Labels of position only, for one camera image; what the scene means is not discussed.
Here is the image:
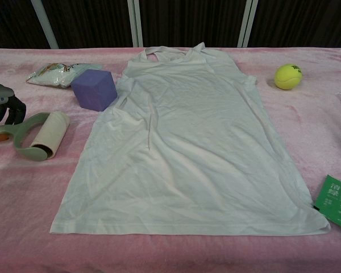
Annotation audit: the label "yellow tennis ball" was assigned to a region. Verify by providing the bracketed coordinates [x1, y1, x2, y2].
[274, 64, 303, 90]

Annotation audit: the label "black pleated curtain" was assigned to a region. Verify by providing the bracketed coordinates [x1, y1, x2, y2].
[0, 0, 341, 49]

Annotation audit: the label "white printed snack bag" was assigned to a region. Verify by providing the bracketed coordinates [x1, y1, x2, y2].
[25, 62, 103, 88]

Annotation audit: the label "white sleeveless tank top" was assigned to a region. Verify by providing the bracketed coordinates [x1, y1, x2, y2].
[49, 42, 331, 236]

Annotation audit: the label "purple foam cube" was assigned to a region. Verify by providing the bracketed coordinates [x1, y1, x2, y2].
[70, 69, 119, 112]

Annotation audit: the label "green tea sachet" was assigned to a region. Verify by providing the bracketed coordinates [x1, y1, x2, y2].
[313, 174, 341, 234]

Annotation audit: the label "white frame post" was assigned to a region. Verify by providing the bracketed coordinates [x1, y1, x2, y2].
[127, 0, 144, 48]
[31, 0, 59, 49]
[237, 0, 262, 48]

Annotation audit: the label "pink fleece blanket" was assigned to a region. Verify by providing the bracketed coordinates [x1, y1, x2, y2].
[0, 47, 341, 273]

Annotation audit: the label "green handled lint roller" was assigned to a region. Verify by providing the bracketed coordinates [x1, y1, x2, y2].
[0, 110, 71, 162]

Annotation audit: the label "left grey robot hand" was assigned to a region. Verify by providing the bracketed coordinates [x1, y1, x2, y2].
[0, 80, 27, 142]

